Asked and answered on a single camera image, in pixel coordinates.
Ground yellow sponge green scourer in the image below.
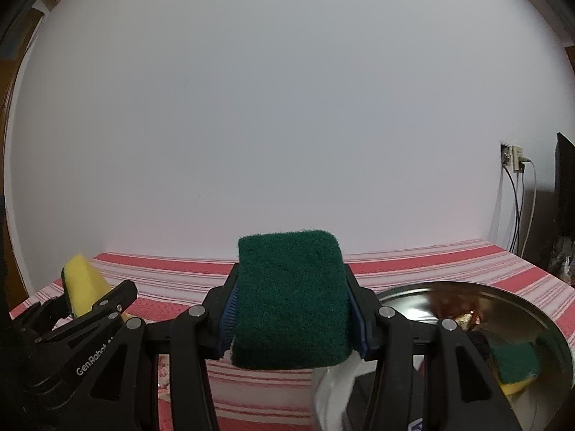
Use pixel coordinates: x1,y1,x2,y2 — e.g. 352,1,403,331
487,339,543,397
60,254,131,324
230,229,352,370

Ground wall socket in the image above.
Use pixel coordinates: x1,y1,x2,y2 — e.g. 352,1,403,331
500,142,525,172

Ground black round scrubber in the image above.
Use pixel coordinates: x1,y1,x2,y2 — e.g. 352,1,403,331
469,331,494,362

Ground pink floral packet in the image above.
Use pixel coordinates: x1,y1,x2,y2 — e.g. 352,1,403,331
155,354,174,397

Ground stainless steel bowl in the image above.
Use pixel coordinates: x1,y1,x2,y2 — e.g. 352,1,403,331
312,281,575,431

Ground black flat screen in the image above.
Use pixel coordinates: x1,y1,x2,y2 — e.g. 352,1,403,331
553,132,575,238

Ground black cable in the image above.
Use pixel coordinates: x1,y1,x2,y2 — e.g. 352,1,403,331
503,165,524,254

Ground white cable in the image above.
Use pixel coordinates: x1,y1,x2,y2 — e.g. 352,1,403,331
520,156,538,258

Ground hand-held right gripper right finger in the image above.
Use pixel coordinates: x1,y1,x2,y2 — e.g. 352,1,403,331
344,264,517,431

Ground red striped desktop cloth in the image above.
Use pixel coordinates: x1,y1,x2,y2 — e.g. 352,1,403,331
9,239,575,431

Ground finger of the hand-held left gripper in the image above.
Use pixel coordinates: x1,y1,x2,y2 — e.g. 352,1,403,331
11,294,73,334
38,279,138,343

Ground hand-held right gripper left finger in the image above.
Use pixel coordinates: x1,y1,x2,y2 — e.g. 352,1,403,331
67,264,240,431

